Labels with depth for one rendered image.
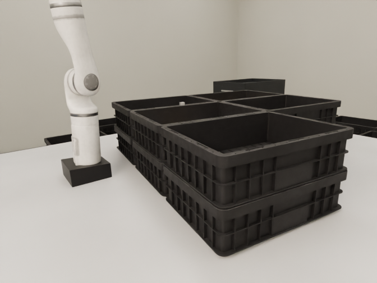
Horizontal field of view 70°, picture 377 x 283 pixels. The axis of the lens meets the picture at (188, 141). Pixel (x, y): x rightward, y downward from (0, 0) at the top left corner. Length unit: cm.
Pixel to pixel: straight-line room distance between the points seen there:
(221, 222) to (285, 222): 18
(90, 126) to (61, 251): 44
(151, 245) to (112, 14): 378
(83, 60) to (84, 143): 27
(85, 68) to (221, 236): 66
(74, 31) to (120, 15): 333
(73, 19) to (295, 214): 82
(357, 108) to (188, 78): 257
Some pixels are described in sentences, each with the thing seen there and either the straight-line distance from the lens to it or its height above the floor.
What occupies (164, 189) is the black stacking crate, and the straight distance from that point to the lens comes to 83.
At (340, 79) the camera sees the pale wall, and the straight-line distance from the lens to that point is 437.
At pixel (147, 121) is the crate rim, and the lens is 83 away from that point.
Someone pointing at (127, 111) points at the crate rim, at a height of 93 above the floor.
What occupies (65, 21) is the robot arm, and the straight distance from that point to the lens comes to 95.
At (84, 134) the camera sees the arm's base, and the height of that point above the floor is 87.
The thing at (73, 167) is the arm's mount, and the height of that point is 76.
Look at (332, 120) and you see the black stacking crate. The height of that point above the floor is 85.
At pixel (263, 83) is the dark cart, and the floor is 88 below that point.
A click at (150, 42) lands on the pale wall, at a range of 441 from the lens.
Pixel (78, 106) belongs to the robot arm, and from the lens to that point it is 99.
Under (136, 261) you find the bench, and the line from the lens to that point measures 62.
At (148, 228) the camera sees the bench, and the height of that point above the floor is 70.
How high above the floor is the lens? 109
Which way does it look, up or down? 16 degrees down
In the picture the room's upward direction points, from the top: 2 degrees counter-clockwise
